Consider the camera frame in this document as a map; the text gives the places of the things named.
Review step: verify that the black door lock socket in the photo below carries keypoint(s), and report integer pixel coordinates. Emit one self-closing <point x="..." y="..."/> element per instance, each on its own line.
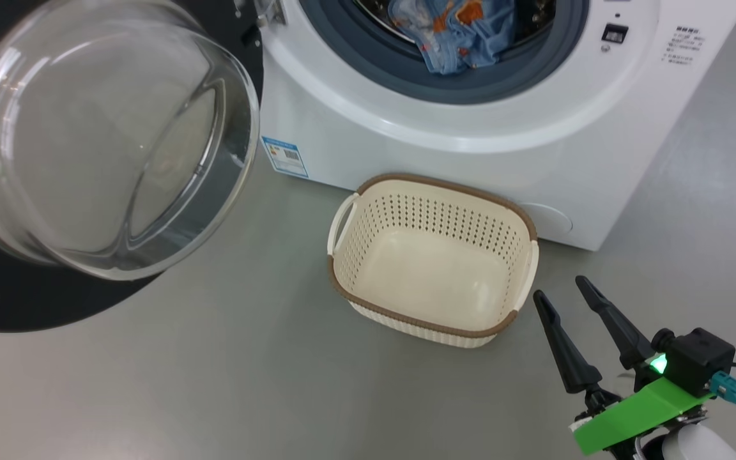
<point x="614" y="33"/>

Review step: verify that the white washing machine body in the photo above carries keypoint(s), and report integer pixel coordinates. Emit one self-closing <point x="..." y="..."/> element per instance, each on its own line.
<point x="470" y="134"/>

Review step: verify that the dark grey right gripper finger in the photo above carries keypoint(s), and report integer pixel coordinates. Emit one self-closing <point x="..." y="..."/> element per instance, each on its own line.
<point x="620" y="332"/>
<point x="566" y="351"/>

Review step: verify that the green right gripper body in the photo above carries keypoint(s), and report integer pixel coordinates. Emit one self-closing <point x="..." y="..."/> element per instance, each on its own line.
<point x="636" y="415"/>

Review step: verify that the blue energy label sticker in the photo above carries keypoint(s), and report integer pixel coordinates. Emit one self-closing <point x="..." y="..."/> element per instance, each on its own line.
<point x="285" y="156"/>

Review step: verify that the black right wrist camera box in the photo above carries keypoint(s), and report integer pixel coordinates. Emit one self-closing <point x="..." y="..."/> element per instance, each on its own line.
<point x="697" y="358"/>

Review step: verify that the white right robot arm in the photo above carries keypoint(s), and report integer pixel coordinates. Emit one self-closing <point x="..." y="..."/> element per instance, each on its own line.
<point x="694" y="447"/>

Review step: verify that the round white filter cover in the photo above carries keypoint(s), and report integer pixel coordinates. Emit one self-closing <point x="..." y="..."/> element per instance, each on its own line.
<point x="553" y="220"/>

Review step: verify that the cream perforated laundry basket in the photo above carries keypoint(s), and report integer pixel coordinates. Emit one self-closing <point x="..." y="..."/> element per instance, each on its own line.
<point x="432" y="275"/>

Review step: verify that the round glass washer door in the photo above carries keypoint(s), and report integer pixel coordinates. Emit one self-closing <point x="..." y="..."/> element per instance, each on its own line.
<point x="87" y="140"/>

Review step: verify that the blue and cream printed garment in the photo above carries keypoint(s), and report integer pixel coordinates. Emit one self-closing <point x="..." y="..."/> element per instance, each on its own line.
<point x="464" y="54"/>

